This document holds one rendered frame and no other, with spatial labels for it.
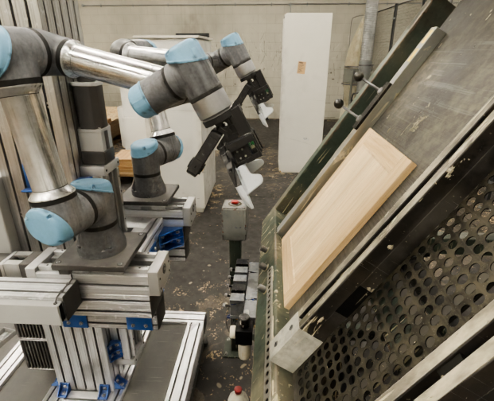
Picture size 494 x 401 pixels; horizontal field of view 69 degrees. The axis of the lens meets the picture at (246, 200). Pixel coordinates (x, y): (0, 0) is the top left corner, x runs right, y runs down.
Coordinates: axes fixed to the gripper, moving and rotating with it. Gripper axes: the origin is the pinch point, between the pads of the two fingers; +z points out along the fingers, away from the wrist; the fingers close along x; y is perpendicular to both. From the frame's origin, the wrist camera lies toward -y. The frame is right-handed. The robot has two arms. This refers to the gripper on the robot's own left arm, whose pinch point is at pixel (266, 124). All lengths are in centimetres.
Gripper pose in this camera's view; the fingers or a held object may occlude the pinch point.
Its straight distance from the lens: 147.0
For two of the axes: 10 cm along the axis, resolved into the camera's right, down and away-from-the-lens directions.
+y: 8.8, -4.1, -2.5
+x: 0.8, -3.9, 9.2
